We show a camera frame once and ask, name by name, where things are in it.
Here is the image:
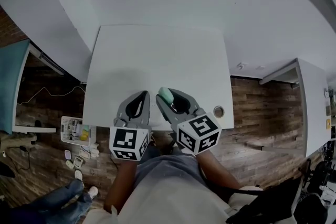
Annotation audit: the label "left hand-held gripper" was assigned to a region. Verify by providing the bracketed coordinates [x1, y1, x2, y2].
[109, 90, 153, 162]

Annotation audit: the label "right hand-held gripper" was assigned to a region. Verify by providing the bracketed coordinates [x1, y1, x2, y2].
[155, 88, 222, 155]

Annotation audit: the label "person's right forearm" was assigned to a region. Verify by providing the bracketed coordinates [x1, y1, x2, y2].
[195, 150, 242, 191]

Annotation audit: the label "green soap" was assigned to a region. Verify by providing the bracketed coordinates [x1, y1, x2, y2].
[158, 86, 175, 104]

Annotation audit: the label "person's white shirt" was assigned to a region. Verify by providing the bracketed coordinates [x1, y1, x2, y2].
[83, 154, 264, 224]

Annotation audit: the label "white floor cable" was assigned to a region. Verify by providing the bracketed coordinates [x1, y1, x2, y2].
[16, 85, 86, 106]

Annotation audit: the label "round desk cable grommet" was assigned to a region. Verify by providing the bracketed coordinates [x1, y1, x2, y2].
[213, 105, 225, 119]

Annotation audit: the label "person's left forearm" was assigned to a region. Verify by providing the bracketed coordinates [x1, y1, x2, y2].
[103, 157, 139, 215]

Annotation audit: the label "black equipment stand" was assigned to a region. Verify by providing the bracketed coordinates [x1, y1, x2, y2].
[298, 138, 336, 224]

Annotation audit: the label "clear plastic container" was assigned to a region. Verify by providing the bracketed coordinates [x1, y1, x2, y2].
[73, 155, 85, 168]

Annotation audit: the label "teal table with white frame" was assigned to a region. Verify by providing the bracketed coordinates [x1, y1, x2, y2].
[0, 39, 57, 135]

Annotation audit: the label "white cloth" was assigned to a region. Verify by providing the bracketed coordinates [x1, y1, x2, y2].
[89, 142, 100, 158]

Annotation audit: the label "white side desk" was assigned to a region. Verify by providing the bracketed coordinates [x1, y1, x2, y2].
[258, 57, 336, 158]

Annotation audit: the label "grey metal bar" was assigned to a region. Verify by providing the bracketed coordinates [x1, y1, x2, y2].
[38, 50, 66, 76]

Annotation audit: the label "black bag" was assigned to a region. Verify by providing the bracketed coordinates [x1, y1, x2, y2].
[225, 175, 303, 224]

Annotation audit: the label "white plastic basket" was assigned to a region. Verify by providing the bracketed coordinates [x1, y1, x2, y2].
[60, 115, 92, 144]

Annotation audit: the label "black cable with plug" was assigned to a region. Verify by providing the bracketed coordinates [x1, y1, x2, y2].
[0, 145, 30, 179]

